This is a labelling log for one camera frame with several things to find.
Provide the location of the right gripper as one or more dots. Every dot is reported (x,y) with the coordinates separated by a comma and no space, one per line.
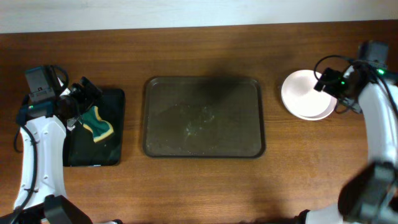
(332,76)

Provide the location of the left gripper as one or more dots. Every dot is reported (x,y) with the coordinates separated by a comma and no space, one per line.
(86,92)

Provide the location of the green and yellow sponge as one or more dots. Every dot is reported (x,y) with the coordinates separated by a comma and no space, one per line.
(93,122)

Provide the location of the white plate top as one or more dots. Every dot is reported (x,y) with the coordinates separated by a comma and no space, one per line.
(300,84)

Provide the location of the white plate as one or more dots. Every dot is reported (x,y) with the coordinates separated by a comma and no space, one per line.
(300,84)
(310,109)

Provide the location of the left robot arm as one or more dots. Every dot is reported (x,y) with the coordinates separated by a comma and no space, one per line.
(63,124)

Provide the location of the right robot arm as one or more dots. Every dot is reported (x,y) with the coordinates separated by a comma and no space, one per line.
(368,89)

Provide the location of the black rectangular tray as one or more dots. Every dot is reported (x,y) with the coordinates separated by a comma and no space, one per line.
(79,148)

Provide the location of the brown serving tray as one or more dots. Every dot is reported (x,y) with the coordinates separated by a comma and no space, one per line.
(203,117)

